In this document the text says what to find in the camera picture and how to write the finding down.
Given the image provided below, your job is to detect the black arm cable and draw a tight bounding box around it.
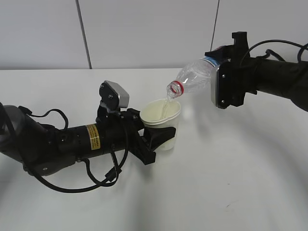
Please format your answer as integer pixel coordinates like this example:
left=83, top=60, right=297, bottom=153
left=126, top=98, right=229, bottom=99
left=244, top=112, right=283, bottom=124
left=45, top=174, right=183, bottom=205
left=240, top=39, right=308, bottom=65
left=19, top=105, right=129, bottom=193

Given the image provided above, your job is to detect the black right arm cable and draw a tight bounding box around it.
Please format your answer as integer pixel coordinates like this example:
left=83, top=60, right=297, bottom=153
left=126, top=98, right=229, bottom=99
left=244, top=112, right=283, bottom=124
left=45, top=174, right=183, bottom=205
left=240, top=39, right=308, bottom=65

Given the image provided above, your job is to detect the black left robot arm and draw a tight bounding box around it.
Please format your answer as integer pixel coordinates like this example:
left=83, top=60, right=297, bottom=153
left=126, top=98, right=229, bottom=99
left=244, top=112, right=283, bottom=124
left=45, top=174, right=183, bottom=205
left=0, top=105, right=176, bottom=176

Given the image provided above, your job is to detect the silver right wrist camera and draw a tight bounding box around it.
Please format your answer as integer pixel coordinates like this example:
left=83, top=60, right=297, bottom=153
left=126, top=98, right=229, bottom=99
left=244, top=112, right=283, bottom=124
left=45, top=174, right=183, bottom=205
left=210, top=61, right=241, bottom=109

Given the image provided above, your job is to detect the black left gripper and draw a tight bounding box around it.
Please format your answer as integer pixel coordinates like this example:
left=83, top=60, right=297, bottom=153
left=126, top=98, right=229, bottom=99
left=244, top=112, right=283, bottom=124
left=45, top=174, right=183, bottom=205
left=96, top=108, right=176, bottom=165

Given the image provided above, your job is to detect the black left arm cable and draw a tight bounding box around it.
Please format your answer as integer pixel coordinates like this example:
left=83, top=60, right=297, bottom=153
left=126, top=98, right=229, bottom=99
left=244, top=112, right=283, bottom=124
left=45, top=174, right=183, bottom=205
left=19, top=105, right=129, bottom=193

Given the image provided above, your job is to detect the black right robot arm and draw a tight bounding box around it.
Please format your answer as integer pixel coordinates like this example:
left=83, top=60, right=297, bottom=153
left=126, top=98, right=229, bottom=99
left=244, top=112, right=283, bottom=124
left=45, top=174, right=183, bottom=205
left=205, top=32, right=308, bottom=111

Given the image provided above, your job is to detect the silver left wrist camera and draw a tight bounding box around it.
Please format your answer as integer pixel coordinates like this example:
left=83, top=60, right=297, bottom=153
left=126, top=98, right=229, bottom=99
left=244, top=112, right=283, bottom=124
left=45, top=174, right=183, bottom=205
left=99, top=80, right=129, bottom=111

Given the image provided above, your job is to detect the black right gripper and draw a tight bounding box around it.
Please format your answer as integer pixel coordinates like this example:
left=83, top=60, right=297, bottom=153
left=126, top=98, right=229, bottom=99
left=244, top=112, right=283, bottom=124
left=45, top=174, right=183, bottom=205
left=205, top=32, right=257, bottom=106

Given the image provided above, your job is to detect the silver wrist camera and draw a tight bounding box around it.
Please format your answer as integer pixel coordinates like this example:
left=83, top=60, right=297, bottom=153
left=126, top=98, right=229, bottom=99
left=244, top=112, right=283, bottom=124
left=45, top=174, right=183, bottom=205
left=210, top=61, right=241, bottom=109
left=99, top=80, right=129, bottom=111

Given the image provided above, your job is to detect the white paper cup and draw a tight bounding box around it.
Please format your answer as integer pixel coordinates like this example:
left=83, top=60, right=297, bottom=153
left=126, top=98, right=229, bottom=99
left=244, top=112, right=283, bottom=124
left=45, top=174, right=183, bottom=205
left=140, top=99, right=181, bottom=152

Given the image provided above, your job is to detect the clear water bottle red label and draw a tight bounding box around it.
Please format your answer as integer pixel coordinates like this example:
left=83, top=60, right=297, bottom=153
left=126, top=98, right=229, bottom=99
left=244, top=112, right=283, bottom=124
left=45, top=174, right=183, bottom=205
left=166, top=56, right=220, bottom=101

